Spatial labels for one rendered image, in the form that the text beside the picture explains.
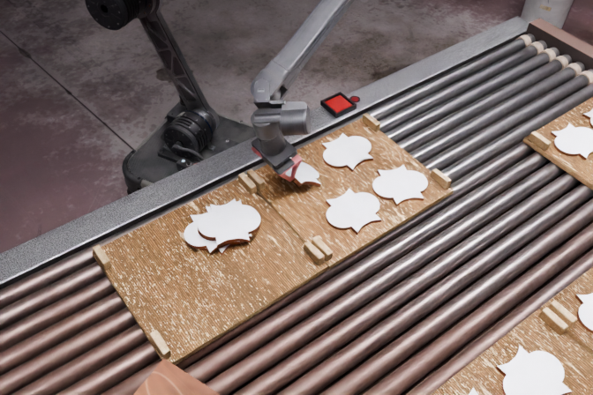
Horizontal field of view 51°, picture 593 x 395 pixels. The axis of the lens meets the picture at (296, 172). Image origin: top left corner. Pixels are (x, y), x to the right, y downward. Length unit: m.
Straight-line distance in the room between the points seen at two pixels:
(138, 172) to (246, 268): 1.31
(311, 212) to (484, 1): 3.11
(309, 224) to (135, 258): 0.41
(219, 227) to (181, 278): 0.14
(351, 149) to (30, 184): 1.79
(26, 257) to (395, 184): 0.90
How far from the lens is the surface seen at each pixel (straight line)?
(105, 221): 1.58
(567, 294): 1.52
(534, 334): 1.43
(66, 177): 3.05
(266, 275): 1.40
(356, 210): 1.52
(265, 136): 1.38
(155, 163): 2.67
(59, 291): 1.48
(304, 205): 1.53
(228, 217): 1.45
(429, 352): 1.36
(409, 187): 1.60
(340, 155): 1.65
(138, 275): 1.43
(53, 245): 1.56
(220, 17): 4.01
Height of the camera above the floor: 2.08
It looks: 45 degrees down
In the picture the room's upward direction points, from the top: 3 degrees clockwise
